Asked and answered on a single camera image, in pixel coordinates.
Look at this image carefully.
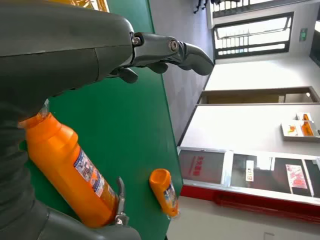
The red cabinet base strip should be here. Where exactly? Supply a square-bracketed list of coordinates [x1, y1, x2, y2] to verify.
[180, 185, 320, 224]

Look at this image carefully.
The wall picture display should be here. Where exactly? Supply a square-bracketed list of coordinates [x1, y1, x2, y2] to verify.
[280, 111, 320, 143]

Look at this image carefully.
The white notice paper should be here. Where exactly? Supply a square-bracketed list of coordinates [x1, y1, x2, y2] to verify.
[245, 160, 254, 182]

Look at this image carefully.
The brown door frame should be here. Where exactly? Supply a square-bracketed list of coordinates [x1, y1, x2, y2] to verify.
[195, 86, 320, 107]

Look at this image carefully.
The orange bottle with clear cap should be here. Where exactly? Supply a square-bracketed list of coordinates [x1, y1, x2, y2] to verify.
[149, 168, 180, 220]
[17, 99, 120, 229]

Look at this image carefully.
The black framed window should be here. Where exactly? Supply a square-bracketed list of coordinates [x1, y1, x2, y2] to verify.
[213, 12, 295, 61]

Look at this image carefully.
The green table mat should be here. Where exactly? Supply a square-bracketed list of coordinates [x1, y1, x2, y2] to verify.
[19, 0, 184, 240]

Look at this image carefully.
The red poster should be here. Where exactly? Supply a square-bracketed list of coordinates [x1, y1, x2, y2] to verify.
[285, 164, 308, 190]

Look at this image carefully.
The glass display cabinet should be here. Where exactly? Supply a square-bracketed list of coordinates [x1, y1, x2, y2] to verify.
[177, 146, 320, 206]

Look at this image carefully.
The yellow wrapped box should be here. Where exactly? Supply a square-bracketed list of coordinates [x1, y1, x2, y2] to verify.
[54, 0, 110, 13]

